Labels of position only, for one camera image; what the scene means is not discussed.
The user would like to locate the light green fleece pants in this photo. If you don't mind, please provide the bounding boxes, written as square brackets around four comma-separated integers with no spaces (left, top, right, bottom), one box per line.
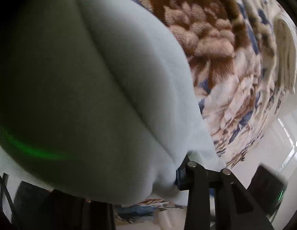
[0,0,224,205]

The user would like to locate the folded white cloth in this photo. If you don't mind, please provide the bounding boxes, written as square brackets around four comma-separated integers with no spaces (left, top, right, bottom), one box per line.
[274,12,297,94]

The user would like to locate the floral fleece bed blanket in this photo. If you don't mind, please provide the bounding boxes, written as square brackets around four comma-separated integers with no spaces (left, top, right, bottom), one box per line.
[138,0,287,167]

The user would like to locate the blue cloth on floor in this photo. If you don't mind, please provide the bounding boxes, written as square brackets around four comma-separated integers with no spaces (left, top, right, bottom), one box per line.
[117,205,159,222]

